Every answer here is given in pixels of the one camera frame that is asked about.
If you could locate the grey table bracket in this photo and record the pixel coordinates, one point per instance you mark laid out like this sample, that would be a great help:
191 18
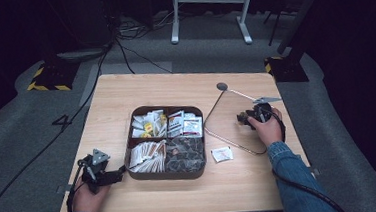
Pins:
315 170
64 188

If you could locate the pile of red label packets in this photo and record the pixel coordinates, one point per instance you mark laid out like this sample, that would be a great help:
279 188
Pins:
185 124

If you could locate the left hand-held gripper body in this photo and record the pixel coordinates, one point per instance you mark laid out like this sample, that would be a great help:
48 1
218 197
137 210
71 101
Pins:
95 177

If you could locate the grey table grommet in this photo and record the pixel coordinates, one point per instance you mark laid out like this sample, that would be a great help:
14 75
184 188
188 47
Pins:
222 86

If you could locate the person's left hand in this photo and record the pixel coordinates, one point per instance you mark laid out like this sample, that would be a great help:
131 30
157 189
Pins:
87 201

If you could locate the black yellow striped base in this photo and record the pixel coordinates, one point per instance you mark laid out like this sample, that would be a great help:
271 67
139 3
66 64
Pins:
287 70
52 78

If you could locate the black slanted post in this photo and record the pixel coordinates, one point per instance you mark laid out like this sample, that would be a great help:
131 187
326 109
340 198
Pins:
298 18

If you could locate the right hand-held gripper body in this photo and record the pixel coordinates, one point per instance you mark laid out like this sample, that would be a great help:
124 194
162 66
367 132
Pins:
261 114

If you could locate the pile of dark packets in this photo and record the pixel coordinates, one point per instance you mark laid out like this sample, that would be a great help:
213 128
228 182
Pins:
186 154

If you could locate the stack of white brown sachets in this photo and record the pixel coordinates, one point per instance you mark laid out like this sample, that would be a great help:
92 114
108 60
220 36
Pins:
147 157

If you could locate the single white sachet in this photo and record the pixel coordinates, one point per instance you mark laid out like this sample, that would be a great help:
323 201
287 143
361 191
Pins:
222 154

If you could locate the brown compartment box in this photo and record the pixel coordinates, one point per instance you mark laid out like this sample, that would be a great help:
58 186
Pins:
167 176

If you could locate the person's right hand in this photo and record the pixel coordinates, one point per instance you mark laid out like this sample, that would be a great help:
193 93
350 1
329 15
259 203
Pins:
269 132

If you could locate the pile of yellow label teabags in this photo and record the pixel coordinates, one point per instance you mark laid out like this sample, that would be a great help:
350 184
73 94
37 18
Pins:
149 126

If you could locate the clear box lid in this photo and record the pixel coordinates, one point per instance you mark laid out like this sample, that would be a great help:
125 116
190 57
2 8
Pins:
227 123

